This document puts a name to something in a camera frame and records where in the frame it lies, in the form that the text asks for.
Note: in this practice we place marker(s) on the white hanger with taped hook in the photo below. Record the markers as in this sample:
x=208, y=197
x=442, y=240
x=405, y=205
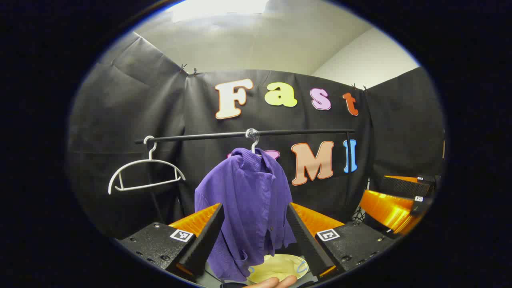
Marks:
x=253, y=148

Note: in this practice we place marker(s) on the ceiling light panel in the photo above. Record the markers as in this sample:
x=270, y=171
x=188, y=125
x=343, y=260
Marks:
x=216, y=8

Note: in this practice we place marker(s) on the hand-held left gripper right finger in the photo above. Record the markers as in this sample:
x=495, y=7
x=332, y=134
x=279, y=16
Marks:
x=306, y=236

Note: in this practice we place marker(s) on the black clothes rail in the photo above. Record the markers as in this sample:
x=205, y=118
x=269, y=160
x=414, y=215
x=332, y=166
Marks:
x=200, y=137

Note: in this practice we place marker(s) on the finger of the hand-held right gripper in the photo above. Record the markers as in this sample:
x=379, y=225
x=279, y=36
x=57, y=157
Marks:
x=402, y=186
x=420, y=204

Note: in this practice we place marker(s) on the purple ribbed shirt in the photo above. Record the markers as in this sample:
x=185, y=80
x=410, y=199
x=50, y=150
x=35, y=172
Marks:
x=248, y=192

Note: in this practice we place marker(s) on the pale yellow laundry hamper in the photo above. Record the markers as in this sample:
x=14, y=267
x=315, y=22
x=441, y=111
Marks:
x=276, y=266

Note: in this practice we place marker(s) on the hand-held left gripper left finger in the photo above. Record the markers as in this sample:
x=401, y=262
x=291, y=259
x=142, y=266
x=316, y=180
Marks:
x=208, y=236

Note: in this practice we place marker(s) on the white plastic hanger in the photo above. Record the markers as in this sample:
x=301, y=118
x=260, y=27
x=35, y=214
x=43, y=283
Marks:
x=151, y=155

